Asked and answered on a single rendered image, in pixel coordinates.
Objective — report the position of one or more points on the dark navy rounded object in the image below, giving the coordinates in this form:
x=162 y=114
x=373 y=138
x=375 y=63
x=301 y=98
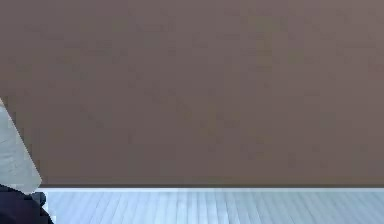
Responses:
x=18 y=208

